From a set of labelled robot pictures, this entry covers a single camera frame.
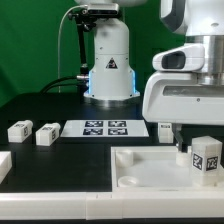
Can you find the black cables at base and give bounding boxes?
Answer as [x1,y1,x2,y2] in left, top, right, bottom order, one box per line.
[39,75,88,94]

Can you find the white marker sheet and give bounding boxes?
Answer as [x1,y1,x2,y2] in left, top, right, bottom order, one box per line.
[61,120,149,138]

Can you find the white U-shaped obstacle fence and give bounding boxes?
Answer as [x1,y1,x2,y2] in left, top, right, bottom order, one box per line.
[0,151,224,221]

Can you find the white cable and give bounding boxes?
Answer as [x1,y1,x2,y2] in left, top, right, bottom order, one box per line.
[57,4,84,94]

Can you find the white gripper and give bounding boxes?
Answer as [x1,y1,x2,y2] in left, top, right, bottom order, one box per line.
[142,72,224,153]

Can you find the black camera stand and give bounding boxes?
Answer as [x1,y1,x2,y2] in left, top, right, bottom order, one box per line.
[68,9,96,94]

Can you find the white square tabletop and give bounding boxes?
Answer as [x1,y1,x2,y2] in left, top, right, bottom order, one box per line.
[111,146,224,192]

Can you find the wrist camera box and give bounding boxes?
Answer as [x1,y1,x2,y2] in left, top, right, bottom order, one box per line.
[152,43,205,72]

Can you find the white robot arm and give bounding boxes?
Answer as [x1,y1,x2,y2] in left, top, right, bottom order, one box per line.
[75,0,224,144]

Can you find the mounted camera on stand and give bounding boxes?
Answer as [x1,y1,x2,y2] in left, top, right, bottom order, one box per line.
[87,3,119,16]

